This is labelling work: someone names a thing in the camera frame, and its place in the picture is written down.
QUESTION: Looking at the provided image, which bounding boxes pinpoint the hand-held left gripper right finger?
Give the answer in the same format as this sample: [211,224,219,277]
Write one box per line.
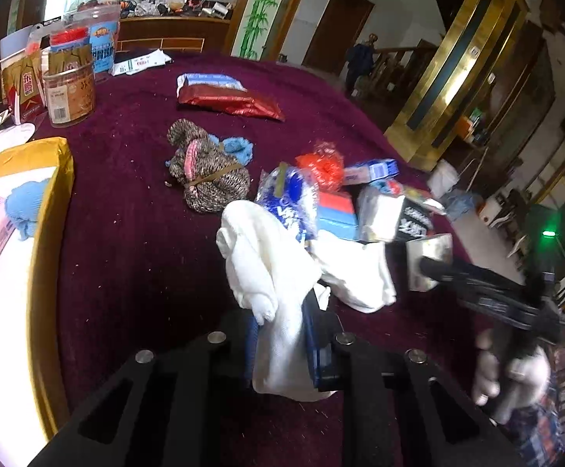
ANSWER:
[303,296,523,467]

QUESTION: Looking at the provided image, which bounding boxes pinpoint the white box with yellow tape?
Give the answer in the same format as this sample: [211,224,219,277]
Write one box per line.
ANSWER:
[0,137,76,467]

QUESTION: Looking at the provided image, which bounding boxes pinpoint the golden pillar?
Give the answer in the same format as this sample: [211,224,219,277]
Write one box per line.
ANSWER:
[384,0,532,172]

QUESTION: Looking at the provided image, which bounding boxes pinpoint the red mesh bag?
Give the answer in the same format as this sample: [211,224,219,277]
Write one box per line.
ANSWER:
[295,141,346,191]

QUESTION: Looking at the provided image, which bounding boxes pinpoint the white round plate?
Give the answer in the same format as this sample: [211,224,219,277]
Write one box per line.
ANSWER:
[0,123,37,159]

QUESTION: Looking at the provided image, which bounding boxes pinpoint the red gold carton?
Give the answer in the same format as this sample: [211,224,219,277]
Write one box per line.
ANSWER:
[17,51,50,125]
[0,57,34,114]

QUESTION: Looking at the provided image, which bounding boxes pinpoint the red foil packet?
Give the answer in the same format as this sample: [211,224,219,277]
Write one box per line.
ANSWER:
[178,84,286,123]

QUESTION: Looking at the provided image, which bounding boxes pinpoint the dark blue jacket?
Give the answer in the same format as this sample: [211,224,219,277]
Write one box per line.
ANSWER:
[345,42,376,96]

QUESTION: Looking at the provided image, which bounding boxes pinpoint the black snack packet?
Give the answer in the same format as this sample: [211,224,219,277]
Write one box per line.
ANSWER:
[394,198,447,245]

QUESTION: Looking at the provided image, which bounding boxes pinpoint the maroon tablecloth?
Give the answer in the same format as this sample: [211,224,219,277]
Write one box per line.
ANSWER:
[0,53,488,467]

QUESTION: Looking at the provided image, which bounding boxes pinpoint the blue white foil packet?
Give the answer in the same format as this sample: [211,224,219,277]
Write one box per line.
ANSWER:
[176,72,247,97]

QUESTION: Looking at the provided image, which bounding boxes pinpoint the brown knitted bundle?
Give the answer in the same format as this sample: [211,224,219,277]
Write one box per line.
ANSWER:
[166,118,251,214]

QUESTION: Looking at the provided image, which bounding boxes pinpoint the clear jar with brown label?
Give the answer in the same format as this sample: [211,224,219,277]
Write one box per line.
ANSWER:
[42,29,96,128]

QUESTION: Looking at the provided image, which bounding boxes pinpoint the blue knitted sock bundle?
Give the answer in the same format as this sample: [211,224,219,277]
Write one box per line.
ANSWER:
[7,179,51,242]
[220,135,255,165]

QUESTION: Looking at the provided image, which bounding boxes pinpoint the wooden cabinet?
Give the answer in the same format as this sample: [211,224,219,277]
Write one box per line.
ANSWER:
[116,16,231,54]

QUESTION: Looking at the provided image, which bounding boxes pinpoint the blue white plastic bag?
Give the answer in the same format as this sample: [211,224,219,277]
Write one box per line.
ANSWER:
[255,164,320,245]

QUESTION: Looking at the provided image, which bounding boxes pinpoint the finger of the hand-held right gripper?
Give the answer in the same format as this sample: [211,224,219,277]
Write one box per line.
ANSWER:
[405,232,531,312]

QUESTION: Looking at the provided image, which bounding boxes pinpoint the pile of cluttered items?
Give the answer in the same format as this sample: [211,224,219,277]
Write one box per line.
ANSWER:
[122,0,235,19]

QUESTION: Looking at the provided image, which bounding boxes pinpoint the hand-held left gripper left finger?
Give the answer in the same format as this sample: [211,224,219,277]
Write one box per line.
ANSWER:
[28,309,288,467]

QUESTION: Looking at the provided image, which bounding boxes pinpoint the white paper packets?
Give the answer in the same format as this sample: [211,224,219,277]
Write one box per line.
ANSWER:
[112,51,174,77]

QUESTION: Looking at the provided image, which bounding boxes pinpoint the blue white small carton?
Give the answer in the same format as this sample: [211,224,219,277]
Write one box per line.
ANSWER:
[343,158,400,186]

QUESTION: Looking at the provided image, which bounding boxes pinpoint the clear jar with red lid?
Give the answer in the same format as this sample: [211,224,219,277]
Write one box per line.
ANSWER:
[80,0,124,83]

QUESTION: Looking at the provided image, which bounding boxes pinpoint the brown wooden door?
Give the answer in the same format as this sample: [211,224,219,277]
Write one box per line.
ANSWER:
[302,0,376,77]

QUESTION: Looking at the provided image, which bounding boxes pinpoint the person's right hand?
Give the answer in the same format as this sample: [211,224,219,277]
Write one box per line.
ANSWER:
[472,328,553,424]

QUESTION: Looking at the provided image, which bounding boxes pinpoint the wooden stair railing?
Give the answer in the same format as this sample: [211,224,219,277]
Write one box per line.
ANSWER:
[370,46,439,103]

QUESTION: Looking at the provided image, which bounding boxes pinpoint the white tissue pack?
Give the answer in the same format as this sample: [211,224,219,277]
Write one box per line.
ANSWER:
[357,187,405,244]

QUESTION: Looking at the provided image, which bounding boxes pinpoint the bamboo wall painting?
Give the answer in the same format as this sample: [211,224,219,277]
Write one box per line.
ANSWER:
[7,0,26,36]
[236,0,283,60]

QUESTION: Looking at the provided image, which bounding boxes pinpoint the blue red box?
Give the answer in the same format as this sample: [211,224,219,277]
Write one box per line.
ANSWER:
[316,190,361,242]

